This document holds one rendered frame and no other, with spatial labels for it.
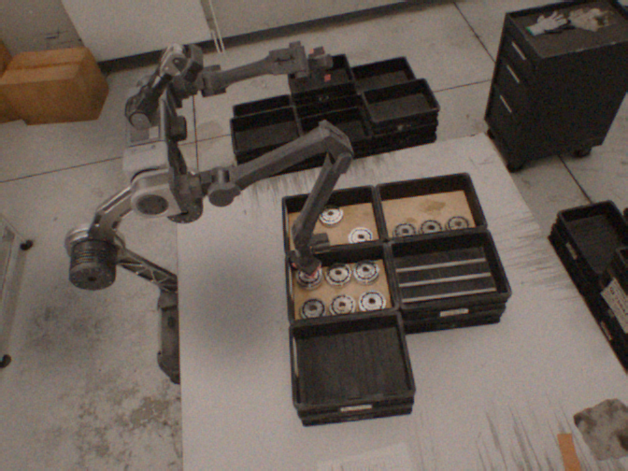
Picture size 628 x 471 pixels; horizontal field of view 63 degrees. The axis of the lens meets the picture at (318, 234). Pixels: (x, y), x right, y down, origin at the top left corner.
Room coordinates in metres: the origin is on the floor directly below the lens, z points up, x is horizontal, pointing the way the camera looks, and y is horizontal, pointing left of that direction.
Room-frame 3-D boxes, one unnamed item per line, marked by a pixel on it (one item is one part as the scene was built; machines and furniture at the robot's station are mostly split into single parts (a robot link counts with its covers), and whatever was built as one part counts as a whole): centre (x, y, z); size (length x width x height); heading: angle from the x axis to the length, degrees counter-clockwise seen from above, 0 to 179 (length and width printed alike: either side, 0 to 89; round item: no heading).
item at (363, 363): (0.68, -0.03, 0.87); 0.40 x 0.30 x 0.11; 87
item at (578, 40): (2.32, -1.55, 0.45); 0.60 x 0.45 x 0.90; 93
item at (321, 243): (1.07, 0.02, 1.09); 0.11 x 0.09 x 0.12; 93
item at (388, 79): (2.72, -0.58, 0.31); 0.40 x 0.30 x 0.34; 93
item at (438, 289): (0.96, -0.45, 0.87); 0.40 x 0.30 x 0.11; 87
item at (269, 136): (2.28, 0.20, 0.37); 0.40 x 0.30 x 0.45; 93
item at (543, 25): (2.40, -1.43, 0.88); 0.25 x 0.19 x 0.03; 93
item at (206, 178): (1.08, 0.28, 1.43); 0.10 x 0.05 x 0.09; 93
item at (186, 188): (1.07, 0.36, 1.45); 0.09 x 0.08 x 0.12; 3
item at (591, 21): (2.38, -1.67, 0.88); 0.29 x 0.22 x 0.03; 93
